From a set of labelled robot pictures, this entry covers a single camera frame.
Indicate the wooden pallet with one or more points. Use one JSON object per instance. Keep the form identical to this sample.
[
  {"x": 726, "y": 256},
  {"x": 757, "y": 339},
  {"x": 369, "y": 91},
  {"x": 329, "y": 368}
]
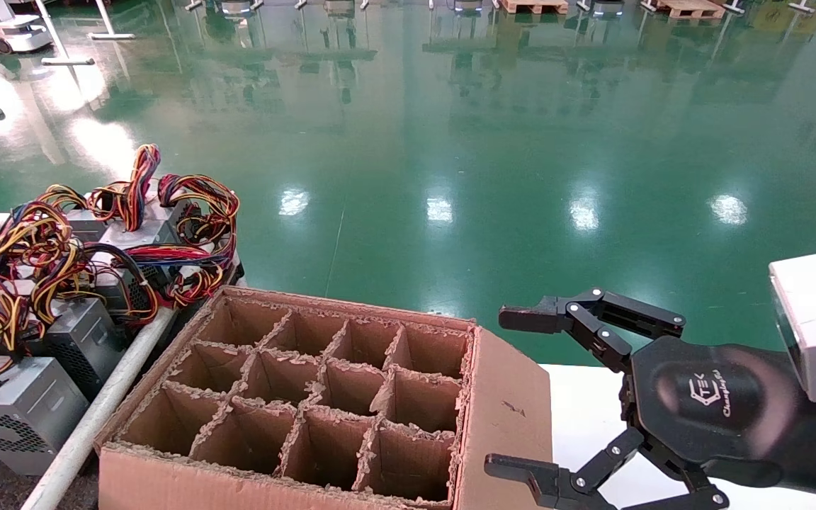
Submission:
[
  {"x": 535, "y": 7},
  {"x": 691, "y": 8}
]

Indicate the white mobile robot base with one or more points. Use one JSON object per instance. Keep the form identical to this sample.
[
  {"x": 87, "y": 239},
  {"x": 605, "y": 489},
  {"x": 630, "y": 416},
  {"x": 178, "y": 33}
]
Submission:
[{"x": 18, "y": 35}]

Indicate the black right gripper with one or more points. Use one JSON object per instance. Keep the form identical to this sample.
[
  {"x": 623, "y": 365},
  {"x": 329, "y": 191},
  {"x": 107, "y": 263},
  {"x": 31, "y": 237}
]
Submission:
[{"x": 705, "y": 404}]

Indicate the cardboard box with dividers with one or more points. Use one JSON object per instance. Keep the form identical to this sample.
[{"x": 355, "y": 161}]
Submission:
[{"x": 507, "y": 425}]

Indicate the grey machine base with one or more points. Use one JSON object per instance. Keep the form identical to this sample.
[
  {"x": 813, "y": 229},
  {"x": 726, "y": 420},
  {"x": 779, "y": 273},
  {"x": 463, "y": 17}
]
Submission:
[
  {"x": 236, "y": 7},
  {"x": 605, "y": 7},
  {"x": 468, "y": 6},
  {"x": 339, "y": 7}
]

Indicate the light grey power supply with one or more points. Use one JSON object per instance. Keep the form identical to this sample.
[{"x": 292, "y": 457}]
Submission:
[{"x": 32, "y": 400}]

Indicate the dark grey power supply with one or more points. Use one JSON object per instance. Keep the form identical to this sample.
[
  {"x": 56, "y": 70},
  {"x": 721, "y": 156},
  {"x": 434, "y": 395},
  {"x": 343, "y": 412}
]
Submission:
[{"x": 78, "y": 333}]

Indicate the white stand foot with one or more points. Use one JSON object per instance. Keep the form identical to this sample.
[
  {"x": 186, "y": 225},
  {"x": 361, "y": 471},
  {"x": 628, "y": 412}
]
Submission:
[
  {"x": 802, "y": 6},
  {"x": 734, "y": 7}
]

